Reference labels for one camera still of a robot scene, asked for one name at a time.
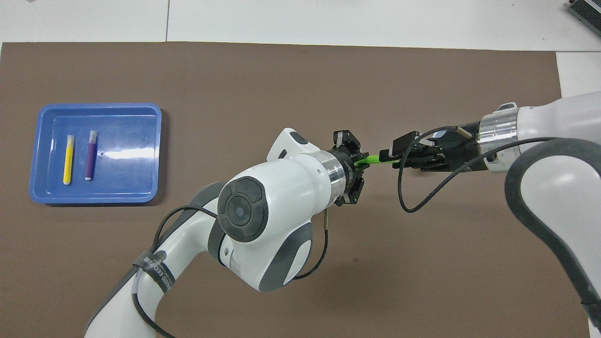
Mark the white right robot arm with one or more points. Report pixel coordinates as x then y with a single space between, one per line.
554 155

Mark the brown table mat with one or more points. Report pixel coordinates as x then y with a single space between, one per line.
235 84

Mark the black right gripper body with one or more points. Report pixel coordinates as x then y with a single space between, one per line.
455 152

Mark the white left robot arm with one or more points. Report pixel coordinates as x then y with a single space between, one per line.
277 197

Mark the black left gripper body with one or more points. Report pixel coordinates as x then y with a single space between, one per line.
352 183

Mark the yellow pen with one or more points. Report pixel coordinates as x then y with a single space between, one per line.
68 162

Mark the purple pen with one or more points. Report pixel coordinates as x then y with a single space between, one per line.
90 159

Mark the grey ribbed device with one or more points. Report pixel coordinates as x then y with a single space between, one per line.
587 11

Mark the blue plastic tray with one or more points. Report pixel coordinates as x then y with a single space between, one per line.
131 183

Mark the green pen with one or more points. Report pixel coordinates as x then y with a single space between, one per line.
375 160

